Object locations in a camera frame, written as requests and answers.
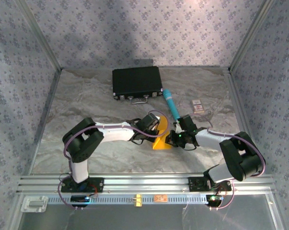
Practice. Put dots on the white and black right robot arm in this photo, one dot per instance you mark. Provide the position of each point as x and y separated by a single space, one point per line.
209 139

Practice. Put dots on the white plastic bracket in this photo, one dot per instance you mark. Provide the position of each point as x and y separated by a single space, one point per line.
34 204

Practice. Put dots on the black briefcase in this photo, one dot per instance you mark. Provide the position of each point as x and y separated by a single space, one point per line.
137 80

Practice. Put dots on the controller board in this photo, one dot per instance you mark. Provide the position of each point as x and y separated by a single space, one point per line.
213 199
80 198

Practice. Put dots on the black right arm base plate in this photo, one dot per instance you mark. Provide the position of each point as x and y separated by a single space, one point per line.
197 184

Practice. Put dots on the orange label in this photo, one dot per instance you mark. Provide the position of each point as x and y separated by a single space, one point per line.
161 198

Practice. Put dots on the small printed card box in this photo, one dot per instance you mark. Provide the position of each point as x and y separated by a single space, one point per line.
198 106

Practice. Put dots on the yellow clip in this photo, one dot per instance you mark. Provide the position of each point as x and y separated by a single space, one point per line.
137 200

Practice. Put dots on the aluminium frame post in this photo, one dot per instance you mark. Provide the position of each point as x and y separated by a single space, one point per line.
249 36

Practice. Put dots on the right controller board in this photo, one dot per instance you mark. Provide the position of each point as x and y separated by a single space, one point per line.
213 199

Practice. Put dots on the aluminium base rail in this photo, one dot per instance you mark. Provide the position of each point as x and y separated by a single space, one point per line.
146 183

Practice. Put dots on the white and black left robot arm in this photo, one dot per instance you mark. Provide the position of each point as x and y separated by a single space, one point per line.
115 133

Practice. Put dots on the left controller board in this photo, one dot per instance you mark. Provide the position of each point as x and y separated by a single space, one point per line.
80 198

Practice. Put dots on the aluminium side rail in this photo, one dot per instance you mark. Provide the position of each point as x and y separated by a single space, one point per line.
45 119
240 107

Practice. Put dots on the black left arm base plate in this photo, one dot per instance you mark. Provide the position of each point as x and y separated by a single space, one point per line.
96 184

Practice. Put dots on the orange paper sheet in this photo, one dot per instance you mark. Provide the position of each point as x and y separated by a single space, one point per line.
162 143

